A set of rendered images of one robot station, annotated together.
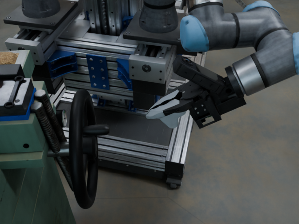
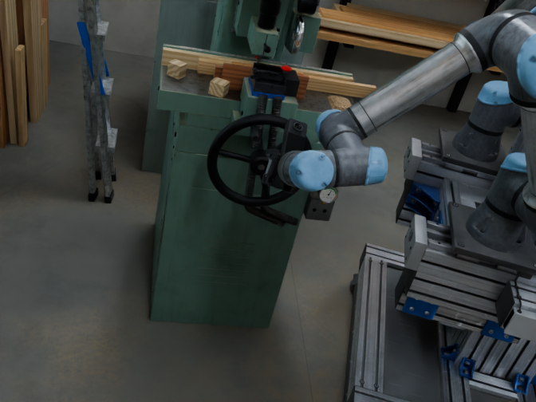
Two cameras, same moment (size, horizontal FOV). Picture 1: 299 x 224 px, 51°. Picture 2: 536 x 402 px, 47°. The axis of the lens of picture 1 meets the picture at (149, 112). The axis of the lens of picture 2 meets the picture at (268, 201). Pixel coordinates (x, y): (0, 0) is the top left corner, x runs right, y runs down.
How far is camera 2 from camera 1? 132 cm
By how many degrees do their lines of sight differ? 61
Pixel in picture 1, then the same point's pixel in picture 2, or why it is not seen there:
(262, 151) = not seen: outside the picture
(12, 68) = (293, 78)
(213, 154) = not seen: outside the picture
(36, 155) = not seen: hidden behind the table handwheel
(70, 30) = (471, 190)
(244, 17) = (347, 135)
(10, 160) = (234, 114)
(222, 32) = (327, 130)
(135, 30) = (464, 211)
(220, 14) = (344, 121)
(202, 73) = (289, 137)
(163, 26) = (474, 226)
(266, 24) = (341, 148)
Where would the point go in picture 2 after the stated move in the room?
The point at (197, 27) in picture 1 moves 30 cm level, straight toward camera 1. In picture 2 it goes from (325, 115) to (189, 80)
